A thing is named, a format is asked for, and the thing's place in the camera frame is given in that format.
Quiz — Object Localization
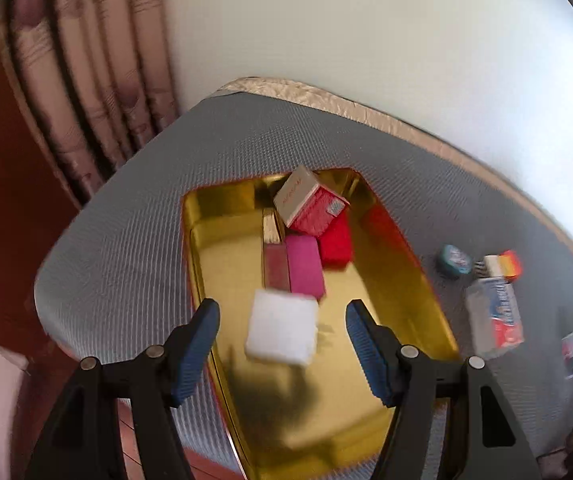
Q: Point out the small translucent dark red box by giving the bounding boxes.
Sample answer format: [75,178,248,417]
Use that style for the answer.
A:
[264,242,292,291]

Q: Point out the beige leaf print curtain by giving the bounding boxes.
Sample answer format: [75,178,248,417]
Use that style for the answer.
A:
[0,0,180,206]

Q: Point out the red tin box gold inside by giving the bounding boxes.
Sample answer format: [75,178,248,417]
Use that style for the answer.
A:
[180,167,462,480]

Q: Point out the brown and red carton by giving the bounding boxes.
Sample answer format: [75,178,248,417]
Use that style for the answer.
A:
[272,166,351,236]

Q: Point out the small teal round tin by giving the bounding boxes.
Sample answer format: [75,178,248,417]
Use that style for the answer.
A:
[437,244,474,278]

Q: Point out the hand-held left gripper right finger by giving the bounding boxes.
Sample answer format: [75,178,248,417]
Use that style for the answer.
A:
[345,299,537,480]

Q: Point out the gold metal lighter case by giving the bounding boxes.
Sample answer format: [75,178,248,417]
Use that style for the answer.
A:
[261,207,287,245]

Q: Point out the red rectangular box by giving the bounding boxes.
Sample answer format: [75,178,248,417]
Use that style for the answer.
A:
[319,215,354,268]

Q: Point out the grey honeycomb mat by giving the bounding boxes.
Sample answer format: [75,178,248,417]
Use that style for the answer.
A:
[34,92,573,480]

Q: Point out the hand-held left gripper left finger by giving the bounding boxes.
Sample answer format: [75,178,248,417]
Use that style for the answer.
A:
[25,298,221,480]

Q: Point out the clear floss pick box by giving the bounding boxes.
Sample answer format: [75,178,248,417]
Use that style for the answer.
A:
[465,277,526,358]

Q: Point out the white power adapter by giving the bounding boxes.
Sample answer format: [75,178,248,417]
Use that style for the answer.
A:
[244,289,319,366]

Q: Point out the magenta rectangular box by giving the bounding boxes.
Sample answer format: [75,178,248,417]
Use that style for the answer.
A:
[285,235,327,301]

